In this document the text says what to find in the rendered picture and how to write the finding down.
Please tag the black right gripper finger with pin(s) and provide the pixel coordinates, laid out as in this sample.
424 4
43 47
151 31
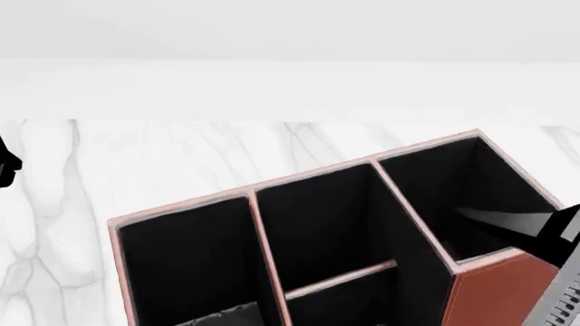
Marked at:
555 234

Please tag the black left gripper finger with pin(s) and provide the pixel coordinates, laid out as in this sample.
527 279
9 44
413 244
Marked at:
6 166

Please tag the brown leather desk caddy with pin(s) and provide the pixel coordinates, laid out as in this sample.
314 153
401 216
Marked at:
489 292

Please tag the dark grey book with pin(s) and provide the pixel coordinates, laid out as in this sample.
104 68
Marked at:
226 316

